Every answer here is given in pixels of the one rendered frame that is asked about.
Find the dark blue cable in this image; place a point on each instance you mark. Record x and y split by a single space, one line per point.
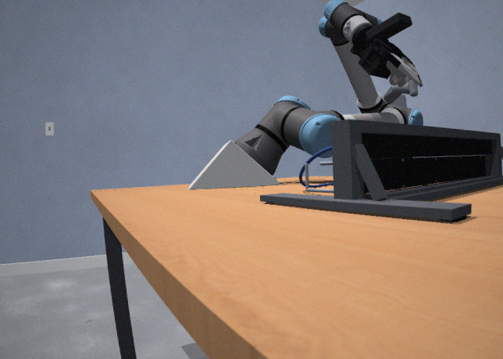
308 161

